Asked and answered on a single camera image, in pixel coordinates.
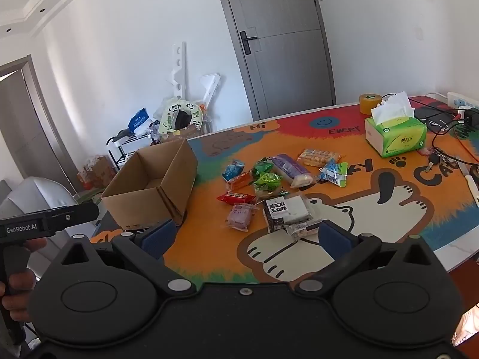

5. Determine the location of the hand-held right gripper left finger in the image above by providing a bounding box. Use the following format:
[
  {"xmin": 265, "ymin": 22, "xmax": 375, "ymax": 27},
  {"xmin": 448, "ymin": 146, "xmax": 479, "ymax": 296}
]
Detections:
[{"xmin": 60, "ymin": 219, "xmax": 197, "ymax": 298}]

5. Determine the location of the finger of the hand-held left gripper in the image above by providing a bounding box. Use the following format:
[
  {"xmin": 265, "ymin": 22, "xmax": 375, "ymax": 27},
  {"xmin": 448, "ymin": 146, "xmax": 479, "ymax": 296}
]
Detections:
[{"xmin": 42, "ymin": 202, "xmax": 101, "ymax": 237}]

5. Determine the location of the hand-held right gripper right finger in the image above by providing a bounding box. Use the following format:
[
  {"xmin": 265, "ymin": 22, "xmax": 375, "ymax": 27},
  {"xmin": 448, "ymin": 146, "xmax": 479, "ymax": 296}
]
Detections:
[{"xmin": 295, "ymin": 220, "xmax": 438, "ymax": 296}]

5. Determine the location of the clear snack packet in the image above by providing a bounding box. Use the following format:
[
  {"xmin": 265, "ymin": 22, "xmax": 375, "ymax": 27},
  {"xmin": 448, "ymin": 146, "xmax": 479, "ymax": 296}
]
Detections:
[{"xmin": 283, "ymin": 220, "xmax": 322, "ymax": 241}]

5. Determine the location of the brown cardboard box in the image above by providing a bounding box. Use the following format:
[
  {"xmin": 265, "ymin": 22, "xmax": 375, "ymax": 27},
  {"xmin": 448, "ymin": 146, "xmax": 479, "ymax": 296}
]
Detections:
[{"xmin": 101, "ymin": 138, "xmax": 199, "ymax": 230}]

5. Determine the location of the black white snack packet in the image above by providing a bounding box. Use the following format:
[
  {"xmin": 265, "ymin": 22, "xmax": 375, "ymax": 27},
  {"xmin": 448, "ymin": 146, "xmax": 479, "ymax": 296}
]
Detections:
[{"xmin": 263, "ymin": 194, "xmax": 319, "ymax": 233}]

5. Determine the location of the blue green snack packet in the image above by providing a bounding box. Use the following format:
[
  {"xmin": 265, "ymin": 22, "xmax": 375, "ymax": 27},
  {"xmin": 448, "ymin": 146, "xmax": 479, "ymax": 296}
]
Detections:
[{"xmin": 318, "ymin": 159, "xmax": 349, "ymax": 188}]

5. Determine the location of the purple white long snack packet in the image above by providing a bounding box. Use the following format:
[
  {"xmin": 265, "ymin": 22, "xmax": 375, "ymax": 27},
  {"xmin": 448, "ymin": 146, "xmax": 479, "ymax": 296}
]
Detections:
[{"xmin": 270, "ymin": 154, "xmax": 313, "ymax": 188}]

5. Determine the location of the orange cracker packet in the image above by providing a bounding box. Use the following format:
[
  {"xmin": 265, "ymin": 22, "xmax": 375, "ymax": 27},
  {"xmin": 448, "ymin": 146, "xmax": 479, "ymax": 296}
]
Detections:
[{"xmin": 298, "ymin": 149, "xmax": 342, "ymax": 168}]

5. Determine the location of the pink snack packet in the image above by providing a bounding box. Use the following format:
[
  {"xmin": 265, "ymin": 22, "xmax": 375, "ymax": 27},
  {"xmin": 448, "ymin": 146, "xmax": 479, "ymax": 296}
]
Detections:
[{"xmin": 225, "ymin": 203, "xmax": 258, "ymax": 232}]

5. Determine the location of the large green snack packet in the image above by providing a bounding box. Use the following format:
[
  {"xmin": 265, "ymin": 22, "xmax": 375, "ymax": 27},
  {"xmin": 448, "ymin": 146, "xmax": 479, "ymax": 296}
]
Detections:
[{"xmin": 254, "ymin": 172, "xmax": 290, "ymax": 200}]

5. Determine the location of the red snack packet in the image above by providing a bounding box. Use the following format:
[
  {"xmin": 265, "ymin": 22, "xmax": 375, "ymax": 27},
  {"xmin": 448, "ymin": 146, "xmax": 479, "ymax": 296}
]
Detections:
[{"xmin": 216, "ymin": 191, "xmax": 257, "ymax": 206}]

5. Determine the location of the orange snack packet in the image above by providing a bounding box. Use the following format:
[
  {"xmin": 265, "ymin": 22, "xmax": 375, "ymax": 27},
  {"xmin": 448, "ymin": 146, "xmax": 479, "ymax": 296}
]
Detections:
[{"xmin": 228, "ymin": 172, "xmax": 256, "ymax": 191}]

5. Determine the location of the small green snack packet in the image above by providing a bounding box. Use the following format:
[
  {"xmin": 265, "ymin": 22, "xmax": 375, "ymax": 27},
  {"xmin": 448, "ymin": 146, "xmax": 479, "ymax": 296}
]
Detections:
[{"xmin": 251, "ymin": 158, "xmax": 278, "ymax": 176}]

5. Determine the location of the person's left hand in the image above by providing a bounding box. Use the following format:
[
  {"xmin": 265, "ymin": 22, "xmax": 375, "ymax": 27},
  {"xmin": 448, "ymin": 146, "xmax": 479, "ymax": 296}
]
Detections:
[{"xmin": 0, "ymin": 237, "xmax": 47, "ymax": 324}]

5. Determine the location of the colourful cartoon table mat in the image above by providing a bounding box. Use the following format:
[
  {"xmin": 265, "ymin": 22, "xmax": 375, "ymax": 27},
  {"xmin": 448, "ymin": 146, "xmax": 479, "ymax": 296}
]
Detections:
[{"xmin": 92, "ymin": 97, "xmax": 479, "ymax": 285}]

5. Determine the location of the brown carton with orange box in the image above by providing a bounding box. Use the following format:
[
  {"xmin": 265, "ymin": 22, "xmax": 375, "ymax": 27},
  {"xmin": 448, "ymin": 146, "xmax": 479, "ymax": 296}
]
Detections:
[{"xmin": 77, "ymin": 155, "xmax": 116, "ymax": 191}]

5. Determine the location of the black shoe rack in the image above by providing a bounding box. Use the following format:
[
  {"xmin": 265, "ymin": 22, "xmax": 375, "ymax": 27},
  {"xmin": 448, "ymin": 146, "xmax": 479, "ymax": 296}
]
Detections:
[{"xmin": 107, "ymin": 131, "xmax": 154, "ymax": 173}]

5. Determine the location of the blue plastic bag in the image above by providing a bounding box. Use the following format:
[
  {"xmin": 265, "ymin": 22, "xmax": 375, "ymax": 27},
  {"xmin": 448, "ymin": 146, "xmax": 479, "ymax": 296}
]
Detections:
[{"xmin": 128, "ymin": 108, "xmax": 149, "ymax": 130}]

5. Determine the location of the green tissue box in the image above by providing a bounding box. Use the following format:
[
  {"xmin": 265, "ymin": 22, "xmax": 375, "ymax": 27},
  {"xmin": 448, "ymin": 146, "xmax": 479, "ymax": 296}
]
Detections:
[{"xmin": 365, "ymin": 92, "xmax": 428, "ymax": 158}]

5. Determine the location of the bunch of keys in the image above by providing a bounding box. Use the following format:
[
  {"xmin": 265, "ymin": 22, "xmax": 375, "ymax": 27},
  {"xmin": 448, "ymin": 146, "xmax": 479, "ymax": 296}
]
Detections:
[{"xmin": 427, "ymin": 151, "xmax": 461, "ymax": 173}]

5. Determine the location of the yellow tape roll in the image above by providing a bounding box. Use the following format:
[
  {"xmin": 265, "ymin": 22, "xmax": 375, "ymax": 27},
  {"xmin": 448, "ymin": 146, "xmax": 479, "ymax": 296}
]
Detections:
[{"xmin": 359, "ymin": 93, "xmax": 383, "ymax": 115}]

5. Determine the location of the black pad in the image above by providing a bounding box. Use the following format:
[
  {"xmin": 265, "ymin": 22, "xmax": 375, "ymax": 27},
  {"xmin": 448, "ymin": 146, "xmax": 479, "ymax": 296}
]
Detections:
[{"xmin": 408, "ymin": 96, "xmax": 468, "ymax": 133}]

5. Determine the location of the short white board with holes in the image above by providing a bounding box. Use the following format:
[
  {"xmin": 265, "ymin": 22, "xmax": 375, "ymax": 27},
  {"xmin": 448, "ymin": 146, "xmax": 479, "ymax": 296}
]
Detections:
[{"xmin": 198, "ymin": 74, "xmax": 222, "ymax": 110}]

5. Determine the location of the long white board with holes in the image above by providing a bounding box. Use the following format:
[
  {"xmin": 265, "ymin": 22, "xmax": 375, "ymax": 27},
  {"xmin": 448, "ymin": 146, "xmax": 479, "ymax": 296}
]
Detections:
[{"xmin": 171, "ymin": 41, "xmax": 188, "ymax": 101}]

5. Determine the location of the grey door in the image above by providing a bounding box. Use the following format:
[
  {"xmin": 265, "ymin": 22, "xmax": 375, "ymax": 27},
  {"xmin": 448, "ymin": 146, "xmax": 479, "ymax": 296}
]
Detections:
[{"xmin": 212, "ymin": 0, "xmax": 336, "ymax": 122}]

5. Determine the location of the white power strip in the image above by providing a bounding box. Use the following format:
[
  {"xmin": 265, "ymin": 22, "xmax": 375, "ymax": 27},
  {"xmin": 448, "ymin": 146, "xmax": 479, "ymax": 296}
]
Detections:
[{"xmin": 447, "ymin": 92, "xmax": 479, "ymax": 111}]

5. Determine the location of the grey doorway frame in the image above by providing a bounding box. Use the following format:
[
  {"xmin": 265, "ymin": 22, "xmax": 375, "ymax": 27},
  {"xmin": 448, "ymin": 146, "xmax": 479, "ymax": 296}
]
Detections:
[{"xmin": 0, "ymin": 55, "xmax": 77, "ymax": 195}]

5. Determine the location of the panda print seat ring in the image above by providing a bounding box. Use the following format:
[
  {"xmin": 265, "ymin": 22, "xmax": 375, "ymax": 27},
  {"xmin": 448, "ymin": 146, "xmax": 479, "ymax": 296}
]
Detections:
[{"xmin": 158, "ymin": 98, "xmax": 204, "ymax": 135}]

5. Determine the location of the black cable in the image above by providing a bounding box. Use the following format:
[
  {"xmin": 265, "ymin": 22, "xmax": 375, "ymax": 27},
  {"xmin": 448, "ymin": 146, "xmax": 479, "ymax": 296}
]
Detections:
[{"xmin": 430, "ymin": 110, "xmax": 479, "ymax": 165}]

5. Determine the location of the black door handle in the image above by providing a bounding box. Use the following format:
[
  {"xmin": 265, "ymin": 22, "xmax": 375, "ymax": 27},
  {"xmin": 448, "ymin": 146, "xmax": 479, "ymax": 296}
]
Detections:
[{"xmin": 239, "ymin": 30, "xmax": 259, "ymax": 56}]

